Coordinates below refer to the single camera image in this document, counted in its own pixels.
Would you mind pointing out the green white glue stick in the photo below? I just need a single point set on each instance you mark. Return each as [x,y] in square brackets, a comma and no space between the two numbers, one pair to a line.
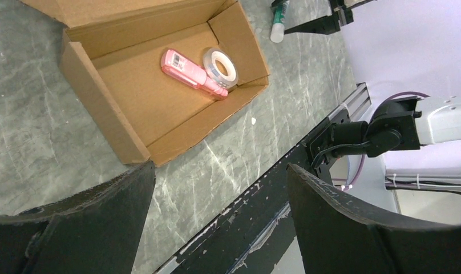
[278,25]

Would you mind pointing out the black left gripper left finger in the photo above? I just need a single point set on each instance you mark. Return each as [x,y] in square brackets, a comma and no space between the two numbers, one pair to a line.
[97,230]

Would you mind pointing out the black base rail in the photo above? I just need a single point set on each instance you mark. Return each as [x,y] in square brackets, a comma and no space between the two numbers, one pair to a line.
[249,221]

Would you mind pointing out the clear tape roll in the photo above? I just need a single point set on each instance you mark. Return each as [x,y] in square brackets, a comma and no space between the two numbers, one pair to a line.
[220,68]

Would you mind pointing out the brown cardboard box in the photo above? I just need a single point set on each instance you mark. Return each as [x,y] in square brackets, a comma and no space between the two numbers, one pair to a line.
[111,53]

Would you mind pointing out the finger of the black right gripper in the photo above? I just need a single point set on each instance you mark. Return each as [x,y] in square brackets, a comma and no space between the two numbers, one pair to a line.
[326,25]

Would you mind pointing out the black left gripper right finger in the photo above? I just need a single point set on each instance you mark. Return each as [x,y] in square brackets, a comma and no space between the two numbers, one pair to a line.
[340,233]

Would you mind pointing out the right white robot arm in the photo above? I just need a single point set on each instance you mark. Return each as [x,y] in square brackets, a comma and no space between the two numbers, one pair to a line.
[405,123]

